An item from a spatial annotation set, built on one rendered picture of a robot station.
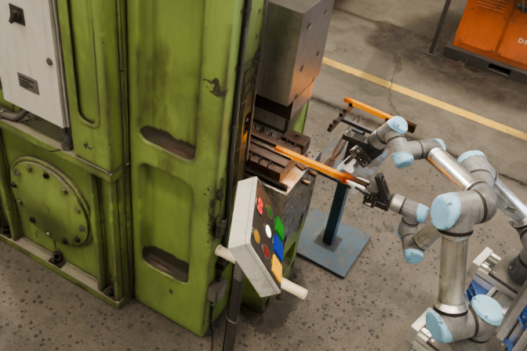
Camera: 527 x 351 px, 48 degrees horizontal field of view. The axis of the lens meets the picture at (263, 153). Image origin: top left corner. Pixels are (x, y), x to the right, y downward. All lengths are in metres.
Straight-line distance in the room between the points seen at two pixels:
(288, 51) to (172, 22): 0.43
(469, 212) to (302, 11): 0.88
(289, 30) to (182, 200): 0.92
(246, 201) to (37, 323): 1.54
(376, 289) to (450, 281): 1.45
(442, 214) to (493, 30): 3.96
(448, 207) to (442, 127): 2.97
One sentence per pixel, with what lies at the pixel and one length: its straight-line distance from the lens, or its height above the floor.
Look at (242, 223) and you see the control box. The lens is 2.07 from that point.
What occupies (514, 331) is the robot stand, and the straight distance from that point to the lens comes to 2.57.
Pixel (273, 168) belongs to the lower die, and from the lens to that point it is 2.62.
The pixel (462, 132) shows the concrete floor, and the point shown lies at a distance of 4.98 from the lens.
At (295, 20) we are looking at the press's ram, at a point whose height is 1.73.
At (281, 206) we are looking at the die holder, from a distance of 2.66.
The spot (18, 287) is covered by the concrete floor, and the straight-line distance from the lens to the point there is 3.47.
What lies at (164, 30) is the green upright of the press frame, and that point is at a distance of 2.22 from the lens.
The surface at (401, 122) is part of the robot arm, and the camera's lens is 2.36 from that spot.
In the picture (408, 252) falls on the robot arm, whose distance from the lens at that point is 2.52.
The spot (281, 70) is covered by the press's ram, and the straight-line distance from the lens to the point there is 2.26.
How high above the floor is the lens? 2.68
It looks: 39 degrees down
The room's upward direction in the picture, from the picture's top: 9 degrees clockwise
